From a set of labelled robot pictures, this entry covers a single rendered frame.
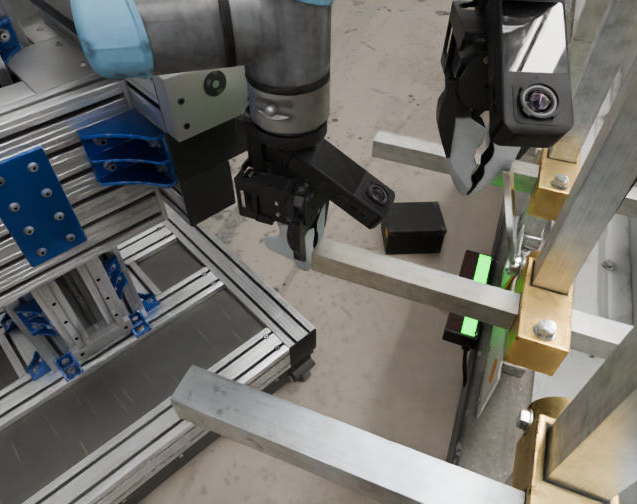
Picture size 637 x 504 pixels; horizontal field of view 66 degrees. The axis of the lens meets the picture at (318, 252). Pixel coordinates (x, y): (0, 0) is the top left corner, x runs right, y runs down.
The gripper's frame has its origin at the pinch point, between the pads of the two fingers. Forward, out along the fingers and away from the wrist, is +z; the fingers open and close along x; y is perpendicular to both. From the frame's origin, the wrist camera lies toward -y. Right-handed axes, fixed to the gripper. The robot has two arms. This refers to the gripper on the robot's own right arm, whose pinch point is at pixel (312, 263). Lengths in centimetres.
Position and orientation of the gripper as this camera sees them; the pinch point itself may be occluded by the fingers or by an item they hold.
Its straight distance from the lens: 60.7
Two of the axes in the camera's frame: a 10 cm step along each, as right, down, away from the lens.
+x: -3.7, 6.8, -6.3
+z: 0.0, 6.8, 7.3
